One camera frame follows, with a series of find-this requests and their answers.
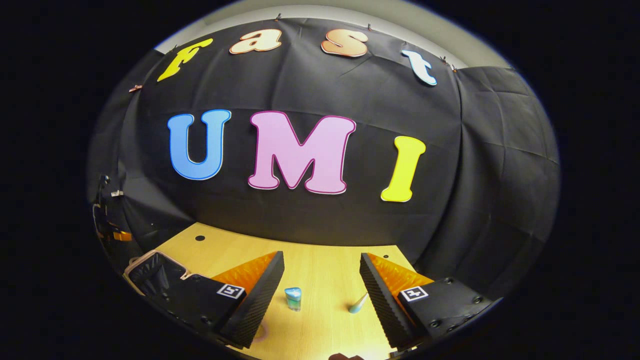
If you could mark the black backdrop cloth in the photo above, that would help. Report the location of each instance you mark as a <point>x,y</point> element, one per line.
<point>320,75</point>

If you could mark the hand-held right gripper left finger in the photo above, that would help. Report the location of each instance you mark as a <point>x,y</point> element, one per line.
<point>260,305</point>

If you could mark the white blue skincare tube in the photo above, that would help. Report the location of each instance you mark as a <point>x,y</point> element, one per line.
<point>358,304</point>

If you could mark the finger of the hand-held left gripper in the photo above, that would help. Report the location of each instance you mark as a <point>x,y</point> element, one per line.
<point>123,236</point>

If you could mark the pink cloth clip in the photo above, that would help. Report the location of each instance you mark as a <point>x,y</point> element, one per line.
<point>135,88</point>

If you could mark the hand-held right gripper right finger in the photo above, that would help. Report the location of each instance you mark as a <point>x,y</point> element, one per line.
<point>385,310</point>

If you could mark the pink suitcase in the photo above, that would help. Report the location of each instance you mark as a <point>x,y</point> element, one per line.
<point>155,270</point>

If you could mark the blue skincare bottle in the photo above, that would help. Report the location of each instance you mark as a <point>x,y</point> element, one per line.
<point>293,299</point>

